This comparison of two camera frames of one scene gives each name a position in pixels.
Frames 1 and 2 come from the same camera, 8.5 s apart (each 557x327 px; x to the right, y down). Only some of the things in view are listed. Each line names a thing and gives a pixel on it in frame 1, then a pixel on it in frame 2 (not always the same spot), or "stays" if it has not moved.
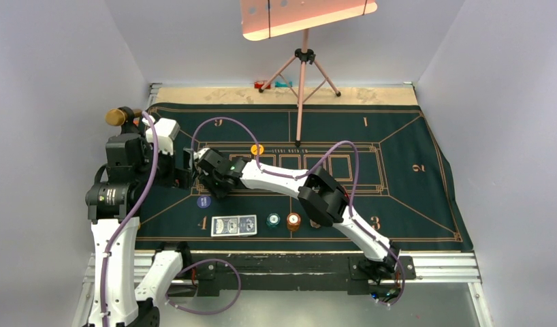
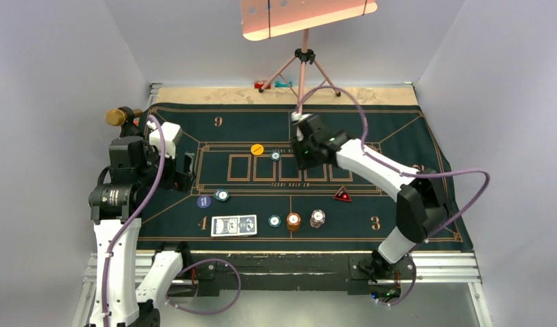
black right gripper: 207,180 to 297,144
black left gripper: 180,177 stays
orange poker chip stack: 293,220 stays
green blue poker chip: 273,220 stays
